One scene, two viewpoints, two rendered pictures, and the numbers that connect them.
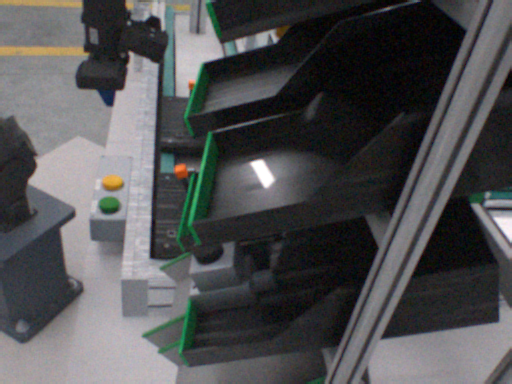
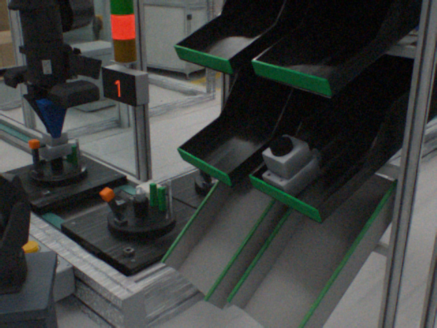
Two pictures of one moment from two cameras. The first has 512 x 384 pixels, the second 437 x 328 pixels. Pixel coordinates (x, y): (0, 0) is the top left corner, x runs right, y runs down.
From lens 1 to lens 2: 0.49 m
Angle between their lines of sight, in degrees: 31
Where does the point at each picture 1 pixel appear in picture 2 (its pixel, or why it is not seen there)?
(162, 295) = (155, 303)
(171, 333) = (227, 282)
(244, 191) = (315, 71)
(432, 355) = not seen: hidden behind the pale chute
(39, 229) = (46, 276)
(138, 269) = (128, 287)
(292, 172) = (330, 52)
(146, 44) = (88, 63)
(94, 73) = (77, 89)
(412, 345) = not seen: hidden behind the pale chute
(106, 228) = (57, 285)
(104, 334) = not seen: outside the picture
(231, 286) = (307, 162)
